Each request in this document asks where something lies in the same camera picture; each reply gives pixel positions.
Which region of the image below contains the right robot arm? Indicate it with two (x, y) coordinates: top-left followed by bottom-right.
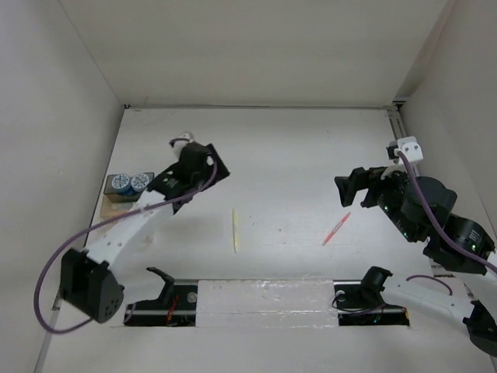
(333, 167), (496, 357)

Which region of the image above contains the pink thin pen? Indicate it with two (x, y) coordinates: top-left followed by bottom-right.
(321, 212), (351, 246)

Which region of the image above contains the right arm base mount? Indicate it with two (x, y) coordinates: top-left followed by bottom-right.
(331, 282), (410, 326)

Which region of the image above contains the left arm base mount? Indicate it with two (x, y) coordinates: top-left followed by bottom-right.
(123, 267), (199, 327)

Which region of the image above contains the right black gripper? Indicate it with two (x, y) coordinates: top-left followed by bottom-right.
(334, 159), (419, 241)

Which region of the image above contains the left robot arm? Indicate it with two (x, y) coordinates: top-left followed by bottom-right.
(60, 141), (230, 323)

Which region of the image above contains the yellow thin pen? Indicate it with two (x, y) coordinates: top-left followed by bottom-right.
(231, 208), (238, 253)

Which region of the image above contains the blue paint jar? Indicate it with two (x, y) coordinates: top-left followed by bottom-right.
(110, 173), (132, 196)
(130, 173), (154, 194)

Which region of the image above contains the aluminium rail right side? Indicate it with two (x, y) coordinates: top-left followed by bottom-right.
(382, 102), (419, 178)

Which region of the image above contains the clear plastic organizer tray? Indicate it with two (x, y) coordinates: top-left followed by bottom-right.
(99, 174), (142, 220)

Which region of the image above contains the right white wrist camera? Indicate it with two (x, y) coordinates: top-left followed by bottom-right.
(386, 136), (423, 165)

